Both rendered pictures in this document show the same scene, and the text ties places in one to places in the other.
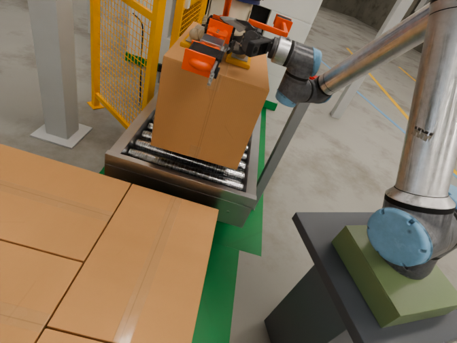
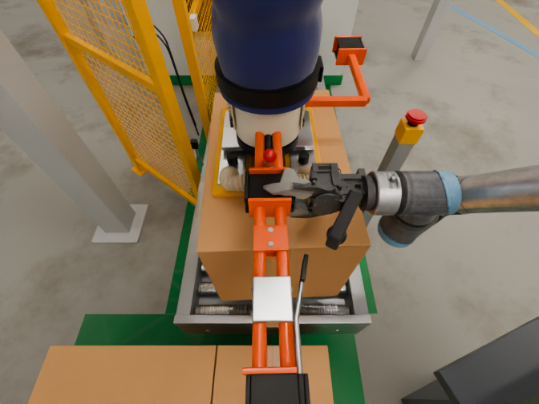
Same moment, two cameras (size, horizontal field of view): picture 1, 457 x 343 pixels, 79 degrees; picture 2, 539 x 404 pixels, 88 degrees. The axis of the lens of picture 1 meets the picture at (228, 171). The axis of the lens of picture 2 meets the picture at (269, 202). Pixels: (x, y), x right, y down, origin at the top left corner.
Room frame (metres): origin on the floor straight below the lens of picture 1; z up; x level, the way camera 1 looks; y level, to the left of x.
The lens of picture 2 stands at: (0.71, 0.17, 1.67)
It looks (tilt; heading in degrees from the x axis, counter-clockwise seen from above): 56 degrees down; 6
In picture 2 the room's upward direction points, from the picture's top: straight up
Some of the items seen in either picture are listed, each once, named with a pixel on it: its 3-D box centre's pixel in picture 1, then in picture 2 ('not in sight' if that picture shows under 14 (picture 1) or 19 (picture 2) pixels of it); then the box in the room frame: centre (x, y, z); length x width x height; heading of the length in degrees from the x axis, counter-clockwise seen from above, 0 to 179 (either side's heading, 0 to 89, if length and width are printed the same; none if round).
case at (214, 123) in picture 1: (213, 90); (275, 194); (1.28, 0.21, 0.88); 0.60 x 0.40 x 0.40; 9
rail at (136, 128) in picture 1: (177, 81); (218, 123); (2.06, 0.64, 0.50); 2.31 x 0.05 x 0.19; 6
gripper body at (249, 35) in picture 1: (258, 42); (338, 190); (1.07, 0.07, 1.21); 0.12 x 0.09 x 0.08; 96
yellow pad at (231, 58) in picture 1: (241, 48); (301, 143); (1.31, 0.14, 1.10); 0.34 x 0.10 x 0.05; 7
